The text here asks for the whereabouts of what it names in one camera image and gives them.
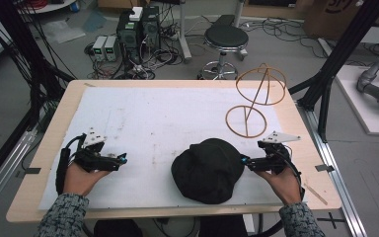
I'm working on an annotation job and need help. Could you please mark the black hat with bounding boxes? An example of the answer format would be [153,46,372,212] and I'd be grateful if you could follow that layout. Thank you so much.
[170,137,246,205]

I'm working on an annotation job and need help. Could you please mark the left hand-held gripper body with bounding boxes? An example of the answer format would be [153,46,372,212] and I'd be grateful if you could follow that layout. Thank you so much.
[73,126,120,173]

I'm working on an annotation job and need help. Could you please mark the tangle of floor cables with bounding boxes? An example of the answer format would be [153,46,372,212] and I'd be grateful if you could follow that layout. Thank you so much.
[84,19,191,81]

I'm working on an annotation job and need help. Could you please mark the white box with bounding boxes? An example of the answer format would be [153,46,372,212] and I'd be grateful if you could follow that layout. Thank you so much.
[128,6,144,23]

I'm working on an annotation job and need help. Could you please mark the grey bench power supply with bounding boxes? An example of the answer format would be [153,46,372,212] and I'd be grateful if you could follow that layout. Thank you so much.
[92,36,109,62]
[104,35,119,62]

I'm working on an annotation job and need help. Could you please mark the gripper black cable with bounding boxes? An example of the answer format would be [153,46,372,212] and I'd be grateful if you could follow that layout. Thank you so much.
[277,144,306,201]
[54,134,87,197]

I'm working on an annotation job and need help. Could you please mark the black round stool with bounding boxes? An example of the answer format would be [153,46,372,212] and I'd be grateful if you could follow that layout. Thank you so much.
[198,24,250,81]

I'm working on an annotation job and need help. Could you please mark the person's legs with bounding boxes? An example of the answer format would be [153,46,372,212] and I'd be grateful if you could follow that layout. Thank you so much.
[93,214,250,237]

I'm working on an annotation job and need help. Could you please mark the wire hat stand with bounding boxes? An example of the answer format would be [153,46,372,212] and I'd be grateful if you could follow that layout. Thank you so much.
[224,62,287,139]

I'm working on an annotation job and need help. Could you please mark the aluminium rail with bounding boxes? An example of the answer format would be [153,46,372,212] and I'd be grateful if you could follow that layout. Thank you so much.
[0,128,38,220]
[297,103,369,237]

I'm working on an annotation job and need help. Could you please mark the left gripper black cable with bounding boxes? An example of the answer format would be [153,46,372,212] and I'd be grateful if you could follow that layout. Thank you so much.
[54,134,87,197]

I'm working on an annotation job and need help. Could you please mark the black frame post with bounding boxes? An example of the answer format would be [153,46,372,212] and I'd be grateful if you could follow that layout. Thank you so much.
[0,0,75,110]
[288,0,379,143]

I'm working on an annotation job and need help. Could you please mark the white table mat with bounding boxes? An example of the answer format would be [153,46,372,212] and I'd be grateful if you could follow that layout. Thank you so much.
[38,86,308,212]

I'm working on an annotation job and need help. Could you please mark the white desk leg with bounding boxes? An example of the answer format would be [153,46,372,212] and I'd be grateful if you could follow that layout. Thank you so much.
[177,0,193,64]

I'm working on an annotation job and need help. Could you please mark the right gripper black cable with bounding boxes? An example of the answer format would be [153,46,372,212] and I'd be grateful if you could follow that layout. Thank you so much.
[277,144,306,201]

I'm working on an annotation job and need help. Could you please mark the person's left hand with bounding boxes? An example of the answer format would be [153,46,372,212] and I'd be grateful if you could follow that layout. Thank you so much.
[62,161,112,198]

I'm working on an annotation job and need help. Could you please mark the cardboard box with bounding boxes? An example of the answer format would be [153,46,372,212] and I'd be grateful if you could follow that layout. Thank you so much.
[303,0,371,41]

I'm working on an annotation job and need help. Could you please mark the person's right hand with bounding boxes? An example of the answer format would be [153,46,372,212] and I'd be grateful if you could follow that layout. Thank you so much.
[256,166,302,205]

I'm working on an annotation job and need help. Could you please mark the white platform board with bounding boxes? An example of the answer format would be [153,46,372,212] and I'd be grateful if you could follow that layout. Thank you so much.
[335,64,379,136]

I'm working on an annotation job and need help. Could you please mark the beige tape strip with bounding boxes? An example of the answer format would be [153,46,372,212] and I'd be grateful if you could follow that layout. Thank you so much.
[303,183,329,206]

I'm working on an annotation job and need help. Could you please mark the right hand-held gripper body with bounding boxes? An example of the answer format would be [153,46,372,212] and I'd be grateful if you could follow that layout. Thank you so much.
[250,130,302,175]

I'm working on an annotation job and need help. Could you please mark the black computer tower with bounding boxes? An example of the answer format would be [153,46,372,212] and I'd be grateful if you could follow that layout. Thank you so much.
[140,5,162,51]
[115,12,143,65]

